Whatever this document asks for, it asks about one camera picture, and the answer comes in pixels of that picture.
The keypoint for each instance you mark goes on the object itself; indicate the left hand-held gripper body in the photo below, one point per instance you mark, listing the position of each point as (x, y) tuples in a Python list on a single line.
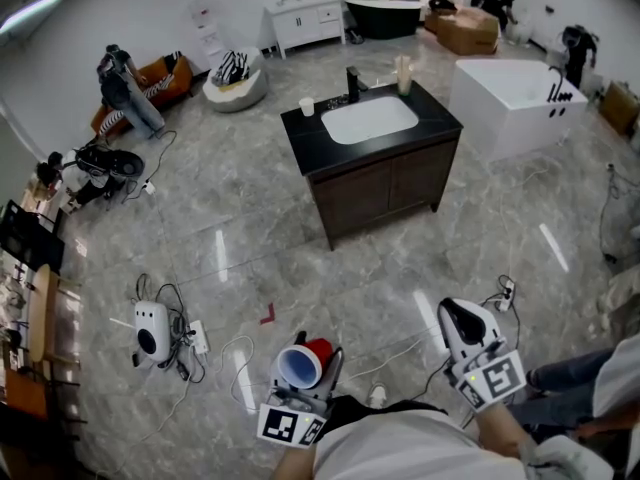
[(292, 420)]

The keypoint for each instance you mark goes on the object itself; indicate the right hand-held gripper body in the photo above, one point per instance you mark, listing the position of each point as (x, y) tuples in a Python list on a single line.
[(492, 375)]

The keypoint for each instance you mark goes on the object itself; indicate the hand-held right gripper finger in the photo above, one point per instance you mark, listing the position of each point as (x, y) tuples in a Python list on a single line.
[(485, 325), (452, 325)]

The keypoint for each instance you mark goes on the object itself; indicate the red cup toiletry item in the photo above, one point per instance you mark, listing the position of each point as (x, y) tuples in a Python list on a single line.
[(302, 363)]

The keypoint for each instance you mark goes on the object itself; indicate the person's left forearm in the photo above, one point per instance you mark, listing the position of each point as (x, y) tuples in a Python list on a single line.
[(295, 463)]

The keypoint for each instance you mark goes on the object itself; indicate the person's right forearm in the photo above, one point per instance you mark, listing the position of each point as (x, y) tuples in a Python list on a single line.
[(500, 430)]

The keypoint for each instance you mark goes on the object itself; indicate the black sink counter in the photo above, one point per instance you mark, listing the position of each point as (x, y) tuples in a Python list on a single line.
[(310, 143)]

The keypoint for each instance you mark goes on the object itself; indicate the white sink basin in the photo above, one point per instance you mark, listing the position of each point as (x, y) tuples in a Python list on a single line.
[(367, 120)]

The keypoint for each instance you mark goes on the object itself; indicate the black sink faucet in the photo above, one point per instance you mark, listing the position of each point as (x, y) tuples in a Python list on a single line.
[(353, 84)]

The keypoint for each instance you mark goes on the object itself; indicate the white power strip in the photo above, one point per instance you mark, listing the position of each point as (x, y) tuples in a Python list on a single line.
[(507, 295), (200, 337)]

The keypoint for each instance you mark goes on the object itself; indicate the person's black trousers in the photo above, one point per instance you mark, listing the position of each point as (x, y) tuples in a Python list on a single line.
[(360, 407)]

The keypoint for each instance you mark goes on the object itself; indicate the person's white shoe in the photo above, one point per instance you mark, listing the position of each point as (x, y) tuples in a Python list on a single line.
[(377, 395)]

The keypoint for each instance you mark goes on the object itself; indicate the person's white shirt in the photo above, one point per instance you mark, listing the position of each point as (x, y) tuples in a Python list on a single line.
[(410, 448)]

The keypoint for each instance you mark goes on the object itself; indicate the white box device black dial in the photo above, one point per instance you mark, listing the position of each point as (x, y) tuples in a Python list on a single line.
[(150, 335)]

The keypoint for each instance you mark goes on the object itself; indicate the brown wooden vanity cabinet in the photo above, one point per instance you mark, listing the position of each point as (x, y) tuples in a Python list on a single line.
[(370, 198)]

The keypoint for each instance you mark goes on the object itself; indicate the white bathtub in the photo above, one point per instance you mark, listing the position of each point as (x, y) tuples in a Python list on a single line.
[(500, 118)]

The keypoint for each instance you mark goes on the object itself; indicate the white paper cup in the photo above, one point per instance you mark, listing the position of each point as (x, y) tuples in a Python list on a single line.
[(306, 106)]

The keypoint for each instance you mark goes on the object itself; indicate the black bathtub faucet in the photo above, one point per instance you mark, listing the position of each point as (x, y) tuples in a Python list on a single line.
[(557, 90)]

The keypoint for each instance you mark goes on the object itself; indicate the white bean bag chair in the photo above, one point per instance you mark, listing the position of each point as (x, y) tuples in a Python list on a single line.
[(240, 98)]

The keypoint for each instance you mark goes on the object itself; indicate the glass with wooden sticks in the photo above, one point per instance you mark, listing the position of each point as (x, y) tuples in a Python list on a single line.
[(403, 78)]

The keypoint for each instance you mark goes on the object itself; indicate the small cardboard box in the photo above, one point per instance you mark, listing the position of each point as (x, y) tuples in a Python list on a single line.
[(619, 108)]

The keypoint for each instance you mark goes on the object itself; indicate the round wooden table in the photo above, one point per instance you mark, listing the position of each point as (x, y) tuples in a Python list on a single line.
[(39, 313)]

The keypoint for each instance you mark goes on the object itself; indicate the black white striped cushion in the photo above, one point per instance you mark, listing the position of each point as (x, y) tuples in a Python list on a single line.
[(231, 67)]

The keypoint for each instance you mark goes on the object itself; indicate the black monitor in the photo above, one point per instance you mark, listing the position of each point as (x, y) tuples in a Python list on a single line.
[(27, 240)]

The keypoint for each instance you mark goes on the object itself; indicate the orange sofa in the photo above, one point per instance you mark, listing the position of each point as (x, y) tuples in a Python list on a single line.
[(172, 75)]

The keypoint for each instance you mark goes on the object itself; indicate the large cardboard box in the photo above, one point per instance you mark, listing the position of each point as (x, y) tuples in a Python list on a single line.
[(467, 30)]

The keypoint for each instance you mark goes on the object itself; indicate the black bathtub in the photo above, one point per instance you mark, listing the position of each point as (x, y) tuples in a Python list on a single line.
[(382, 18)]

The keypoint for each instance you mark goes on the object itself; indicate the white vanity cabinet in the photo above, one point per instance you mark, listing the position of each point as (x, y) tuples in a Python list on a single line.
[(305, 23)]

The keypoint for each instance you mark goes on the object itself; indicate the white water dispenser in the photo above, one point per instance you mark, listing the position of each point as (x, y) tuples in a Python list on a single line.
[(207, 33)]

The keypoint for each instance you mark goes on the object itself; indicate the black bag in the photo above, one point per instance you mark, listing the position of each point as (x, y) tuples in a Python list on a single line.
[(442, 4)]

